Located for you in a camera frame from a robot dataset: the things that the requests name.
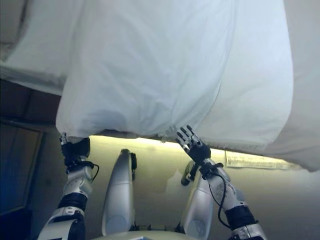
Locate tufted upholstered headboard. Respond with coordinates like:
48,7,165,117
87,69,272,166
0,78,63,126

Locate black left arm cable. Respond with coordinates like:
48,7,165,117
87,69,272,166
83,161,100,181

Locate white textured blanket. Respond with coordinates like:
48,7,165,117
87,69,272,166
206,0,295,153

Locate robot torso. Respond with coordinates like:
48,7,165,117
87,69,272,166
89,228,191,240

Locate white duvet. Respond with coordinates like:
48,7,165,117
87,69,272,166
56,0,237,145

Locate silver left robot leg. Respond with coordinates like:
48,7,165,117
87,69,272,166
101,149,138,237

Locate silver robot leg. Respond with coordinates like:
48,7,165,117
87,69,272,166
179,159,226,236
101,149,138,237

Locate beige bedspread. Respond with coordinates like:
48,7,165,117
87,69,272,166
274,0,320,173

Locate white printed fabric label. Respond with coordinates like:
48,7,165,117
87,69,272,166
224,149,298,171

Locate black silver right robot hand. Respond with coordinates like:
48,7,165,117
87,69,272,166
176,124,212,166

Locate dark wooden nightstand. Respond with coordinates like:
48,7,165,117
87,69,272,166
0,119,47,216

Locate silver right robot leg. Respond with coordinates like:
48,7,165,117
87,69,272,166
179,159,226,236

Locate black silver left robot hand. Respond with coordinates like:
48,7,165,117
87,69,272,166
59,131,91,167

